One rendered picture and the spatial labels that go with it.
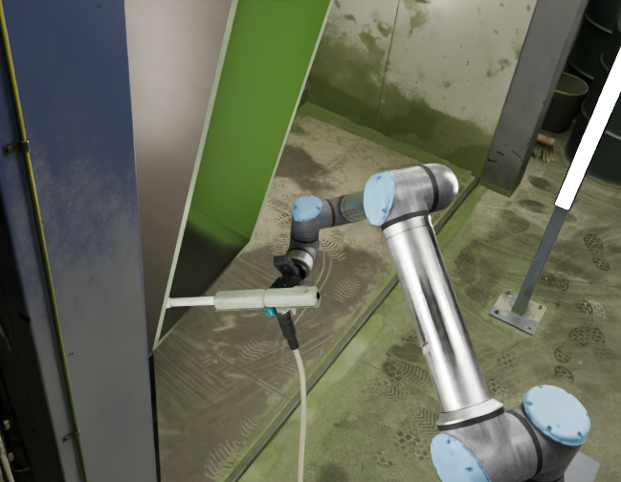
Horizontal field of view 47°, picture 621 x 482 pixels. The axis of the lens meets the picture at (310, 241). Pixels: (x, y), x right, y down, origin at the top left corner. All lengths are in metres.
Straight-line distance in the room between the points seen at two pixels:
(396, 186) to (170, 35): 0.58
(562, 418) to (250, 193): 1.28
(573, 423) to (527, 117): 2.21
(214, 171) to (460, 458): 1.35
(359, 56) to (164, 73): 2.45
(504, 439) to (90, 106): 1.13
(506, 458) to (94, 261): 1.01
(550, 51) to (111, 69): 2.89
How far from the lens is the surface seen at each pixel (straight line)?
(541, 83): 3.56
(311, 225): 2.14
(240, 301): 2.00
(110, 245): 0.88
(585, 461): 1.97
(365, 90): 3.95
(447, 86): 3.73
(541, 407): 1.65
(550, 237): 2.92
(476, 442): 1.56
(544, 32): 3.48
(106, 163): 0.81
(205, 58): 1.46
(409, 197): 1.60
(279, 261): 2.03
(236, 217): 2.51
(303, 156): 3.77
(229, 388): 2.62
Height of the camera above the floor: 2.13
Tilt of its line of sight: 40 degrees down
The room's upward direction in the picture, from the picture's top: 8 degrees clockwise
